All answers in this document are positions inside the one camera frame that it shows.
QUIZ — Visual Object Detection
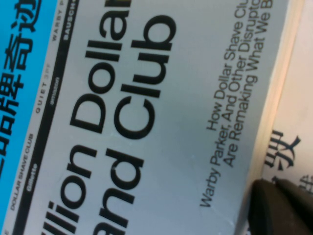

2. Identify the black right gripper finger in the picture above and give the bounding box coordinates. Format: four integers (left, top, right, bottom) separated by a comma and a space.
246, 178, 313, 235

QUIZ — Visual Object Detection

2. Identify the blue grey Billion Dollar book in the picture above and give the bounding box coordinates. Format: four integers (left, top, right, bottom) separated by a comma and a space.
0, 0, 304, 235

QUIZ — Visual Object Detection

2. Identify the white autonomous driving book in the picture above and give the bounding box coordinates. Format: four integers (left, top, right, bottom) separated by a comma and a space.
259, 0, 313, 190

